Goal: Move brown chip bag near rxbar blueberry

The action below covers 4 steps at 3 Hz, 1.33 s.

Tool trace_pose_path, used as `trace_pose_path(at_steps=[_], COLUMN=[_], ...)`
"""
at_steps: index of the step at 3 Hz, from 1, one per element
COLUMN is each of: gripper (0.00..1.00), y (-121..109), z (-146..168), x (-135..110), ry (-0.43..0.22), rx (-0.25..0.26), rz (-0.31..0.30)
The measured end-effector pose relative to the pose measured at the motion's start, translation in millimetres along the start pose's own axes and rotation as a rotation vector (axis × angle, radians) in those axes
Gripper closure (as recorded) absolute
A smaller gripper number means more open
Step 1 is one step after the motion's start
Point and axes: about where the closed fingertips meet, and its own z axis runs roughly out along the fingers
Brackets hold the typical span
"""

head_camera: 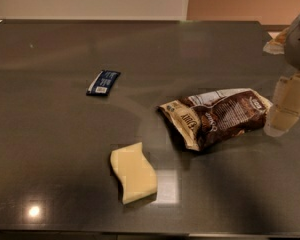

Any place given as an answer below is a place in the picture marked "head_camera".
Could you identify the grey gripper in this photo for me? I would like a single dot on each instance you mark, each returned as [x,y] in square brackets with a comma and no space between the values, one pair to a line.
[299,45]

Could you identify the brown chip bag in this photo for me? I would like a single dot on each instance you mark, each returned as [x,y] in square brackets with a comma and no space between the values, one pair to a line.
[209,118]

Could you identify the blue rxbar blueberry bar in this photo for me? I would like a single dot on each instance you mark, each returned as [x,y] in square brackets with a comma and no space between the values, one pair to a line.
[103,83]

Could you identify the yellow wavy sponge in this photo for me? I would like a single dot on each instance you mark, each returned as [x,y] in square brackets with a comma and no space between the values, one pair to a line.
[136,175]

